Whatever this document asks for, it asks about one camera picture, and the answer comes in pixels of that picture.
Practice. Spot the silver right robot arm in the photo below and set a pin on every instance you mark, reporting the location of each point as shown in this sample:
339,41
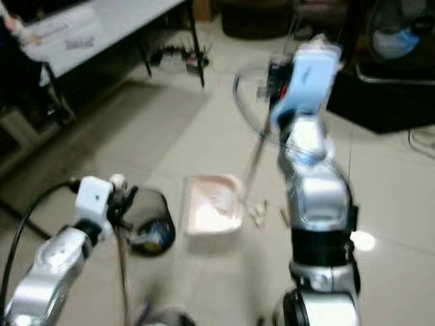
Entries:
321,197

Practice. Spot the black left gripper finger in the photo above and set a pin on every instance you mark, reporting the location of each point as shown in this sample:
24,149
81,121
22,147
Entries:
153,207
153,241

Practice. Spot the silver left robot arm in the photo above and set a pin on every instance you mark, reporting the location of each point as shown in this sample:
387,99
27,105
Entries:
51,272

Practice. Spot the white printed paper sheet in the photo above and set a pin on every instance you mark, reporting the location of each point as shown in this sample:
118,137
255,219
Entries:
64,30

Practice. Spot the pale blue right wrist camera mount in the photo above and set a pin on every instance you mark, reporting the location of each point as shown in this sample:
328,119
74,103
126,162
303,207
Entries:
309,78

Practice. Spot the pink plastic dustpan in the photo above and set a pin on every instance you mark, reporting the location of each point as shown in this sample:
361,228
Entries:
214,204

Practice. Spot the white folding table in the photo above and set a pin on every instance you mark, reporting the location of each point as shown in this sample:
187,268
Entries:
122,27

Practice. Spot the person in black clothes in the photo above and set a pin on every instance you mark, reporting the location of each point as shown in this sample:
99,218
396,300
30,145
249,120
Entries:
13,20

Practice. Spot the dark round basket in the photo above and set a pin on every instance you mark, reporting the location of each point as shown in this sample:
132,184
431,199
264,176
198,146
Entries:
255,19

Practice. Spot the large black box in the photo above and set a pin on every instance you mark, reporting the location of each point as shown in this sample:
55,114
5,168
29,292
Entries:
380,102

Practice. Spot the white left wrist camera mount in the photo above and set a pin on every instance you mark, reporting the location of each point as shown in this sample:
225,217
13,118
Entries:
94,197

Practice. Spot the black floor fan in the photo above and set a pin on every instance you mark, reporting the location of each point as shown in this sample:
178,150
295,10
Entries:
397,34

